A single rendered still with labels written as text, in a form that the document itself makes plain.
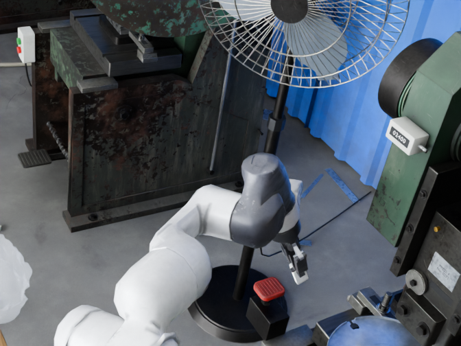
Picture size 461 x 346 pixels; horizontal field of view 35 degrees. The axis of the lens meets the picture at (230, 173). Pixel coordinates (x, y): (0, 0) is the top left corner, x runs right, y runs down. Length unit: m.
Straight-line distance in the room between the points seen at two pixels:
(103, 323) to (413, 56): 0.80
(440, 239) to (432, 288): 0.12
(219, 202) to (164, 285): 0.31
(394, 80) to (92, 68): 1.54
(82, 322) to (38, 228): 1.89
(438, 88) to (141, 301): 0.66
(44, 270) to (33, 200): 0.42
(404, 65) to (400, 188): 0.25
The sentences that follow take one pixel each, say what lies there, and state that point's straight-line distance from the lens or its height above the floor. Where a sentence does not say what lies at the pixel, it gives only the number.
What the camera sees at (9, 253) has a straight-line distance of 2.73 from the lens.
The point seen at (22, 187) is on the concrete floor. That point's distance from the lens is 3.24.
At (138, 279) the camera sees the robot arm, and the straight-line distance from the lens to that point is 1.12.
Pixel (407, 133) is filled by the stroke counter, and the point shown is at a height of 1.33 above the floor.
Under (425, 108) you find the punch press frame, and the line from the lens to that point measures 1.40.
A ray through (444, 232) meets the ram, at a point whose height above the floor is 1.14.
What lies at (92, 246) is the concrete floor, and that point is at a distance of 2.95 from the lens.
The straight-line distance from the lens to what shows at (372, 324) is 1.77.
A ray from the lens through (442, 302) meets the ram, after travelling 1.57.
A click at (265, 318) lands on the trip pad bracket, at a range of 1.81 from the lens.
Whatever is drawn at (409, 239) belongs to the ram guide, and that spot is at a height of 1.10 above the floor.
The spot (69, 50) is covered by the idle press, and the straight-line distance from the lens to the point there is 2.92.
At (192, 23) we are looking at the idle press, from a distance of 2.48.
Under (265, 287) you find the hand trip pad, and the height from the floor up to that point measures 0.76.
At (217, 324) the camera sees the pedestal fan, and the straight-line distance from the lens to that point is 2.67.
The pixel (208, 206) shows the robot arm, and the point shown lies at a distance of 1.39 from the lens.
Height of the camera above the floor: 2.03
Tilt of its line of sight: 36 degrees down
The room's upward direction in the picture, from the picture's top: 10 degrees clockwise
